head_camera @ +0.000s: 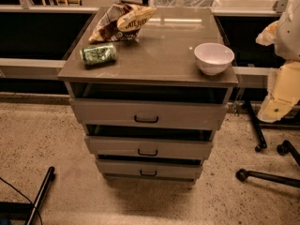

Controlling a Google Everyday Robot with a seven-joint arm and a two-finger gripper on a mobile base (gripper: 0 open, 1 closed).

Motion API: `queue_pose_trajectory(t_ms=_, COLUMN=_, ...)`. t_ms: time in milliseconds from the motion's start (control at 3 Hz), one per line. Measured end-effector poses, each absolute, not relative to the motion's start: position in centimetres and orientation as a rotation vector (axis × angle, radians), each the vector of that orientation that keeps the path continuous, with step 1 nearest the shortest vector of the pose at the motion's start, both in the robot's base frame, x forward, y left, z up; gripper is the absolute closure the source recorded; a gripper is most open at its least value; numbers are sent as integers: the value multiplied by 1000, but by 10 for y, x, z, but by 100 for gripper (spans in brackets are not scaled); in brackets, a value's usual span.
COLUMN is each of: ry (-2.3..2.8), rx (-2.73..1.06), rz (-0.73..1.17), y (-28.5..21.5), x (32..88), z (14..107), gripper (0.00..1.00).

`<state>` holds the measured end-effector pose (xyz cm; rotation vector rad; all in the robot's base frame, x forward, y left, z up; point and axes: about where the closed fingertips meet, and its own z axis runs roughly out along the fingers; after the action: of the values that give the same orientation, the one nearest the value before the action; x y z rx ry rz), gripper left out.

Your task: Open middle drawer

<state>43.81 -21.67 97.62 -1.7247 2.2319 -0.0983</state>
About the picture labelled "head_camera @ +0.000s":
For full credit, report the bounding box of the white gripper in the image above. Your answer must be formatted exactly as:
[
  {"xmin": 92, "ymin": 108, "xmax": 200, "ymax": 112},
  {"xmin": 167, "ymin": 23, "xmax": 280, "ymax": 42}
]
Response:
[{"xmin": 255, "ymin": 21, "xmax": 300, "ymax": 123}]

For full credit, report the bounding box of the grey drawer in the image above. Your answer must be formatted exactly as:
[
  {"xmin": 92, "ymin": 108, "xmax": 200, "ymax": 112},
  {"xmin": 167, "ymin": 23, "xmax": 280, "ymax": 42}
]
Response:
[
  {"xmin": 69, "ymin": 98, "xmax": 228, "ymax": 130},
  {"xmin": 84, "ymin": 136, "xmax": 213, "ymax": 159},
  {"xmin": 96, "ymin": 159, "xmax": 202, "ymax": 180}
]

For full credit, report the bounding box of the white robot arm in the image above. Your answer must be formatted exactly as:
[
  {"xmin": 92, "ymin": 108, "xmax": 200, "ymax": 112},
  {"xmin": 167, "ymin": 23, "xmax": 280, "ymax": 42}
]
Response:
[{"xmin": 256, "ymin": 0, "xmax": 300, "ymax": 123}]

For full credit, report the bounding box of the grey drawer cabinet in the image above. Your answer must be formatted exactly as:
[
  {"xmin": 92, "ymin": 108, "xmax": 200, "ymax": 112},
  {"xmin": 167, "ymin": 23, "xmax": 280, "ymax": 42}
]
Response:
[{"xmin": 58, "ymin": 7, "xmax": 238, "ymax": 169}]

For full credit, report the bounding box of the grey top drawer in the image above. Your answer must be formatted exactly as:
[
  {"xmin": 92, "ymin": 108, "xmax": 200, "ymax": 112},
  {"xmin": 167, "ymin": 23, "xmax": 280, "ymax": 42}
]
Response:
[{"xmin": 69, "ymin": 98, "xmax": 228, "ymax": 130}]

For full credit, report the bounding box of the grey bottom drawer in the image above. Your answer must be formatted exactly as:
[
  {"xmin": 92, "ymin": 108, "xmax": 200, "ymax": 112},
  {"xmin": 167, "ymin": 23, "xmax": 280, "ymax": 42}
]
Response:
[{"xmin": 96, "ymin": 159, "xmax": 202, "ymax": 180}]

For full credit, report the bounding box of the white bowl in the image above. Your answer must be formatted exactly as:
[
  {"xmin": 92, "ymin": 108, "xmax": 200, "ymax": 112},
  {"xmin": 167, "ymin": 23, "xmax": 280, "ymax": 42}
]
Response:
[{"xmin": 194, "ymin": 43, "xmax": 234, "ymax": 76}]

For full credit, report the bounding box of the black caster leg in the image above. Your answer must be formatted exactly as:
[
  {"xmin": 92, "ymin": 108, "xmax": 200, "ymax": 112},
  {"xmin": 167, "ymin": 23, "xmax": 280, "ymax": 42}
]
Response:
[{"xmin": 277, "ymin": 140, "xmax": 300, "ymax": 166}]

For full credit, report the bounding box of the black wheeled base leg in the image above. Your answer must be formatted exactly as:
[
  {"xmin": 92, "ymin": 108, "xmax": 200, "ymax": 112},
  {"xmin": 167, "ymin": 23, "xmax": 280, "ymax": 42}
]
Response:
[{"xmin": 235, "ymin": 169, "xmax": 300, "ymax": 188}]

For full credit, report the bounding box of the crumpled chip bag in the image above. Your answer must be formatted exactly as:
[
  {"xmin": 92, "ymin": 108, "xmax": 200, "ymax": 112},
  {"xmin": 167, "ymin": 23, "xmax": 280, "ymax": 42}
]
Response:
[{"xmin": 89, "ymin": 3, "xmax": 157, "ymax": 43}]

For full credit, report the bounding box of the green soda can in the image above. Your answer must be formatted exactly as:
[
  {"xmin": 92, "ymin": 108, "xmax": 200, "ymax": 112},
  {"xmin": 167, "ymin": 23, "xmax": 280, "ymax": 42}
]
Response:
[{"xmin": 80, "ymin": 43, "xmax": 117, "ymax": 66}]

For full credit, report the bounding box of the black stand leg left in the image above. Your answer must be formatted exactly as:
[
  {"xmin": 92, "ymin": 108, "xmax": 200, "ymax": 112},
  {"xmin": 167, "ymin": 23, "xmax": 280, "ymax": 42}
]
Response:
[{"xmin": 25, "ymin": 167, "xmax": 55, "ymax": 225}]

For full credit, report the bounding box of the black cable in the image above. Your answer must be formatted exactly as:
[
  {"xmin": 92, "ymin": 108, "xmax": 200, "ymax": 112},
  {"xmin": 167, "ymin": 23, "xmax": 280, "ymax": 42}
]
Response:
[{"xmin": 0, "ymin": 176, "xmax": 43, "ymax": 225}]

